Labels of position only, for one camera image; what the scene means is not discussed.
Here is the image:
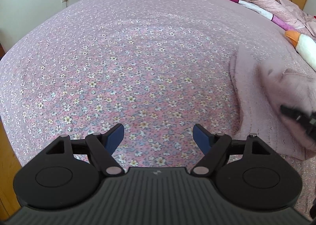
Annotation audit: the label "pink floral bed sheet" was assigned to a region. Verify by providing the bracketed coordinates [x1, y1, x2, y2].
[0, 0, 316, 216]

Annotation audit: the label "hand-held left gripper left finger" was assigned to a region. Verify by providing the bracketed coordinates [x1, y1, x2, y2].
[46, 124, 125, 177]

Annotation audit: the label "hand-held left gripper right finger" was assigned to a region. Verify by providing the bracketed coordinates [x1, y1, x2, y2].
[191, 124, 271, 177]

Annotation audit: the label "purple and white blanket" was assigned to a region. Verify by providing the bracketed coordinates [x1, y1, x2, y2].
[139, 0, 297, 32]

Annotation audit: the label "pink knitted cardigan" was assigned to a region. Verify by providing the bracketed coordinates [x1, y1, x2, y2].
[228, 47, 316, 161]

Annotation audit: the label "white goose plush toy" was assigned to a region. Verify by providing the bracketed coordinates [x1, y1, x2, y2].
[285, 30, 316, 72]

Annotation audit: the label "wooden bed frame board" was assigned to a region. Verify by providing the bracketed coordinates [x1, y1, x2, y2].
[0, 116, 23, 218]

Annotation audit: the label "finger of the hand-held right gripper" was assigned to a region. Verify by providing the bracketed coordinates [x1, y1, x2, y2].
[281, 105, 316, 139]

